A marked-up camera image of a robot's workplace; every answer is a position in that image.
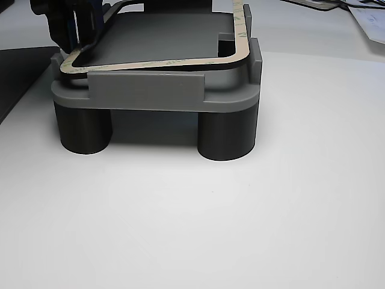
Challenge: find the beige rectangular frame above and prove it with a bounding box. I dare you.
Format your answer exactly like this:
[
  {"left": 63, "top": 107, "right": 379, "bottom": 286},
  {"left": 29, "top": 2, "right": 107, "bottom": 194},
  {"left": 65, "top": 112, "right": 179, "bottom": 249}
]
[{"left": 59, "top": 0, "right": 252, "bottom": 81}]

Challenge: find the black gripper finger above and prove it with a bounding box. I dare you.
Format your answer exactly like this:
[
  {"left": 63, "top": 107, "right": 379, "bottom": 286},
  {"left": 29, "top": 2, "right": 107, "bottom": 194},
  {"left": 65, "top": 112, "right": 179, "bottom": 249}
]
[
  {"left": 73, "top": 0, "right": 105, "bottom": 54},
  {"left": 45, "top": 5, "right": 75, "bottom": 51}
]

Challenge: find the white paper sheet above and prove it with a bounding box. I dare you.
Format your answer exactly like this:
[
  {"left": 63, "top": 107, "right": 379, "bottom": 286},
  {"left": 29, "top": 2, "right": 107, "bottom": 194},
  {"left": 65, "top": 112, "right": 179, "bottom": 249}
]
[{"left": 345, "top": 0, "right": 385, "bottom": 45}]

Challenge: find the black flat mat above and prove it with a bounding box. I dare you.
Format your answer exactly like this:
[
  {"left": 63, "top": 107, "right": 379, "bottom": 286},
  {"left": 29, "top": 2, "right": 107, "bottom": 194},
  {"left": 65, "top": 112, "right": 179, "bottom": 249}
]
[{"left": 0, "top": 46, "right": 63, "bottom": 126}]

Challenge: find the grey tray on black legs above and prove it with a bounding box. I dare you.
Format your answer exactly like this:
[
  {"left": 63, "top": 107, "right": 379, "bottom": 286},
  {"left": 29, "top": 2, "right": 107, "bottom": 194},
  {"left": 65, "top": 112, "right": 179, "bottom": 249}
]
[{"left": 50, "top": 2, "right": 264, "bottom": 162}]

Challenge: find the black desk cable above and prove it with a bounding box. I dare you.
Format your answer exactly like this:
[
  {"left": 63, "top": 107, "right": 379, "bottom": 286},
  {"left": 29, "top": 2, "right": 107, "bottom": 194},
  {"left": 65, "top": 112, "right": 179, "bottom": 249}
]
[{"left": 281, "top": 0, "right": 385, "bottom": 13}]

